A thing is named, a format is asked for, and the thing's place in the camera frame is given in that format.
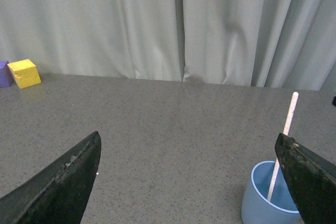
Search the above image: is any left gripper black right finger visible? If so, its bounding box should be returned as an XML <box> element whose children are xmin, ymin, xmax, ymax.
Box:
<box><xmin>275</xmin><ymin>133</ymin><xmax>335</xmax><ymax>223</ymax></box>

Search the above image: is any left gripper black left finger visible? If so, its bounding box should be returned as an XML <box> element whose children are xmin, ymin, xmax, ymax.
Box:
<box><xmin>1</xmin><ymin>132</ymin><xmax>101</xmax><ymax>223</ymax></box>

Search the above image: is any white chopstick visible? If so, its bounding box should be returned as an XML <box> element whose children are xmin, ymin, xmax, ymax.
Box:
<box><xmin>267</xmin><ymin>91</ymin><xmax>299</xmax><ymax>201</ymax></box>

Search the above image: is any blue cup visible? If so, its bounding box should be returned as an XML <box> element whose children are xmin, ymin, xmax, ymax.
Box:
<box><xmin>241</xmin><ymin>161</ymin><xmax>300</xmax><ymax>224</ymax></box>

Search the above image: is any yellow foam cube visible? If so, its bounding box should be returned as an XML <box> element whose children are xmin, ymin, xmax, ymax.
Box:
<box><xmin>7</xmin><ymin>59</ymin><xmax>41</xmax><ymax>89</ymax></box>

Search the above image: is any purple foam cube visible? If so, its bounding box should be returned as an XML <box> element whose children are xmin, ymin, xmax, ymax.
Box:
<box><xmin>0</xmin><ymin>61</ymin><xmax>14</xmax><ymax>88</ymax></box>

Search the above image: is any grey curtain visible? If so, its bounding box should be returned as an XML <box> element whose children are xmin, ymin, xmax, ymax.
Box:
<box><xmin>1</xmin><ymin>0</ymin><xmax>335</xmax><ymax>91</ymax></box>

